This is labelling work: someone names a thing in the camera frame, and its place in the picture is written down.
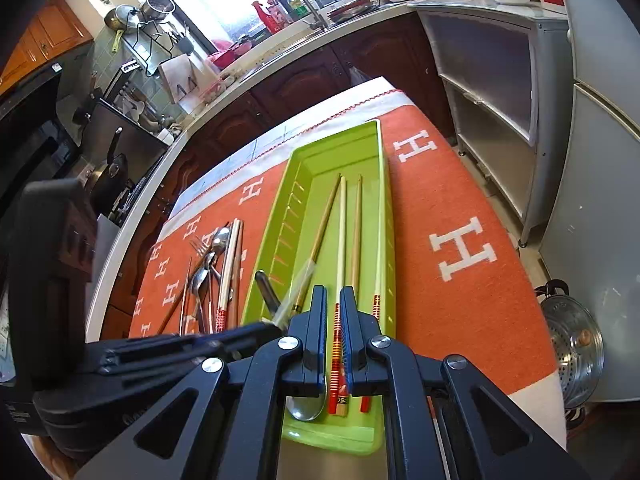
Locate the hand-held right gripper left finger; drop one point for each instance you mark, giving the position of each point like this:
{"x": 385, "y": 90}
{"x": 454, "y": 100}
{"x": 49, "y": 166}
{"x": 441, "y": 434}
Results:
{"x": 320, "y": 340}

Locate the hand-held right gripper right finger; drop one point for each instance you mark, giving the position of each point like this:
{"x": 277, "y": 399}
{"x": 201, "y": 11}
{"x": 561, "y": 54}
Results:
{"x": 348, "y": 340}

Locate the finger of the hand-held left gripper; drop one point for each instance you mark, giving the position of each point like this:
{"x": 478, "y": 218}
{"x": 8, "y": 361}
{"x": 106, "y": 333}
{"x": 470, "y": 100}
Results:
{"x": 150, "y": 364}
{"x": 240, "y": 335}

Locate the white spoon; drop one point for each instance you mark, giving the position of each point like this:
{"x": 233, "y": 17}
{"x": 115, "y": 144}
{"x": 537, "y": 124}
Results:
{"x": 300, "y": 275}

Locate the medium metal spoon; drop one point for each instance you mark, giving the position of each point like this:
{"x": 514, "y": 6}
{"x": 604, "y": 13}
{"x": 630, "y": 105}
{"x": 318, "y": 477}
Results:
{"x": 200, "y": 280}

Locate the large metal spoon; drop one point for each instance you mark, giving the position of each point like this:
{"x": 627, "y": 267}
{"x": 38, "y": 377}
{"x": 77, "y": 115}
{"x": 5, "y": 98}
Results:
{"x": 305, "y": 407}

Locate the small metal spoon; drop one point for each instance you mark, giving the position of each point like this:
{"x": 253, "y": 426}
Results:
{"x": 212, "y": 261}

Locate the metal fork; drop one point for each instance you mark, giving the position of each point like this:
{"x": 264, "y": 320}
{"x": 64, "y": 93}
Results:
{"x": 200, "y": 247}

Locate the green plastic tray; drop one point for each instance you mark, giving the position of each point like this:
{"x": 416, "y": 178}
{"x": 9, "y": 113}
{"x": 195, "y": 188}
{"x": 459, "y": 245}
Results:
{"x": 320, "y": 160}

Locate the stainless steel stove shield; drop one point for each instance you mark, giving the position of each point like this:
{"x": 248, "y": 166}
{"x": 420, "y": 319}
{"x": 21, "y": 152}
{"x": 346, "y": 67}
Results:
{"x": 106, "y": 240}
{"x": 130, "y": 140}

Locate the orange patterned blanket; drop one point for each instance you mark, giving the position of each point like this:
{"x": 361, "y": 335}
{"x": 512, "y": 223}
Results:
{"x": 450, "y": 320}

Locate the gas stove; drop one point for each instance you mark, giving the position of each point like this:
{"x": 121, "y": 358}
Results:
{"x": 127, "y": 195}

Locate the black frying pan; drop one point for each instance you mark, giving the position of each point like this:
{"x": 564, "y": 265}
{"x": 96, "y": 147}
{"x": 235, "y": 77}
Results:
{"x": 111, "y": 175}

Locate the black range hood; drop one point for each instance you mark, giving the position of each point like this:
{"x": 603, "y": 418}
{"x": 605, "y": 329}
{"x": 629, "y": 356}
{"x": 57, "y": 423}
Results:
{"x": 30, "y": 125}

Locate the stainless steamer pot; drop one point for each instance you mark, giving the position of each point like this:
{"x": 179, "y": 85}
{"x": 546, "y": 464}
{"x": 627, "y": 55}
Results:
{"x": 570, "y": 345}

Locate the white cutting board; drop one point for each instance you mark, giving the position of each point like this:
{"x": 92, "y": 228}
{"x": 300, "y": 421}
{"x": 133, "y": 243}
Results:
{"x": 175, "y": 72}

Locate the pink plastic container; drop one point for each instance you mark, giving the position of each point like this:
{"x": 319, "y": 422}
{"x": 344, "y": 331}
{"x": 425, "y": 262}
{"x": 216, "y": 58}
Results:
{"x": 212, "y": 91}

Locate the brown kitchen base cabinets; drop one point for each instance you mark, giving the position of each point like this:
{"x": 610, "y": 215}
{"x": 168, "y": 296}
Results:
{"x": 300, "y": 85}

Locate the hanging plastic bag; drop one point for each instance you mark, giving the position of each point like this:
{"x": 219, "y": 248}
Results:
{"x": 356, "y": 77}

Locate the white kitchen countertop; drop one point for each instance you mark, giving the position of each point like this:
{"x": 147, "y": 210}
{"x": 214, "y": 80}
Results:
{"x": 280, "y": 57}

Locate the red basin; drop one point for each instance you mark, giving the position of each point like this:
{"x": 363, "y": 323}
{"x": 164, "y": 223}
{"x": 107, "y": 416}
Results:
{"x": 230, "y": 50}

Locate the steel pot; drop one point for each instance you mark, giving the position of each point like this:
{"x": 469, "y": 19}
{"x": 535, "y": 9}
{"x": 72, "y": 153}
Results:
{"x": 157, "y": 6}

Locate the grey refrigerator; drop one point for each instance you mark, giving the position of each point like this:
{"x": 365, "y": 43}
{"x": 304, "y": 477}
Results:
{"x": 600, "y": 185}

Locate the grey sideboard cabinet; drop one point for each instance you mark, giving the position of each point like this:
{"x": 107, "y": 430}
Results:
{"x": 480, "y": 60}

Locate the red spray bottle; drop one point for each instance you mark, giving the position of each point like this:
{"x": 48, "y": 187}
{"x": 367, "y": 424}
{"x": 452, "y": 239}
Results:
{"x": 262, "y": 15}

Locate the stack of dishes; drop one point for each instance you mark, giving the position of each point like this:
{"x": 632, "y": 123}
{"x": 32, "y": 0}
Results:
{"x": 352, "y": 7}

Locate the green bottle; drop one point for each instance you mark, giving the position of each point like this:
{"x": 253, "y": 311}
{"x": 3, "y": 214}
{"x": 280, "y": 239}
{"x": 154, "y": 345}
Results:
{"x": 300, "y": 5}

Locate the chrome kitchen faucet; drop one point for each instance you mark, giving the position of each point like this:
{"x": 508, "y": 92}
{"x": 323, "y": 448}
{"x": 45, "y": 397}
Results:
{"x": 305, "y": 2}

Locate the orange wooden wall cabinet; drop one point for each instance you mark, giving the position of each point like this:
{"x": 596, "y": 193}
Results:
{"x": 45, "y": 35}

